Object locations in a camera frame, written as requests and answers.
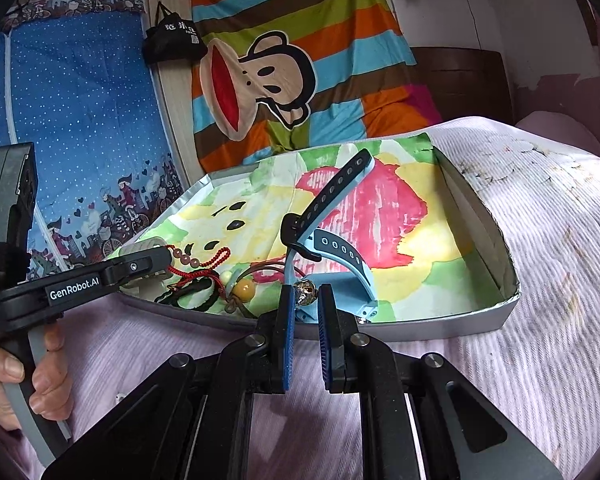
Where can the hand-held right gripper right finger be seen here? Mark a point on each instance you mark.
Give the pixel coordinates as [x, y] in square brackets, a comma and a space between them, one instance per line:
[324, 345]

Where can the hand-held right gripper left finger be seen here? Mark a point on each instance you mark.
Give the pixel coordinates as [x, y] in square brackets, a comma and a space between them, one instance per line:
[289, 345]

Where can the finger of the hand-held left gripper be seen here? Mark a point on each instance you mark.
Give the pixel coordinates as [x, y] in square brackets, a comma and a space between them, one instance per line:
[140, 265]

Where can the beige hair claw clip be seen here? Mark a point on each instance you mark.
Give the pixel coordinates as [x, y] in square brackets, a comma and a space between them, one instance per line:
[140, 247]

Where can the light blue watch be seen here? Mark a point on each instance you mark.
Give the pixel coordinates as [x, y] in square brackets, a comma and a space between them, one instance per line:
[350, 285]

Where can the grey box with colourful lining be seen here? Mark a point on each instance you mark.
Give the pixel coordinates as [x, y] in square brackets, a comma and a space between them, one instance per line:
[430, 240]

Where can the person's left hand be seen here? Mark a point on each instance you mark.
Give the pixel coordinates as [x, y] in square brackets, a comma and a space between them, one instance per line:
[50, 380]

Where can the blue dotted fabric wardrobe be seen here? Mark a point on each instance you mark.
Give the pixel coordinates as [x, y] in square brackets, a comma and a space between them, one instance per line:
[90, 110]

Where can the black tote bag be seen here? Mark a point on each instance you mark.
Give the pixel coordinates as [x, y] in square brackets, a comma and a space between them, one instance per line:
[172, 40]

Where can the dark wooden headboard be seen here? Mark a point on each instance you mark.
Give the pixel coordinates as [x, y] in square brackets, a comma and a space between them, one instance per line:
[460, 85]

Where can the striped monkey print cloth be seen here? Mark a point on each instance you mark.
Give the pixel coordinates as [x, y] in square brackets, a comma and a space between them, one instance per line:
[340, 20]

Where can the pink pillow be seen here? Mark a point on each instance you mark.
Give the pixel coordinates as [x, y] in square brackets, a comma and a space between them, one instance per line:
[560, 130]

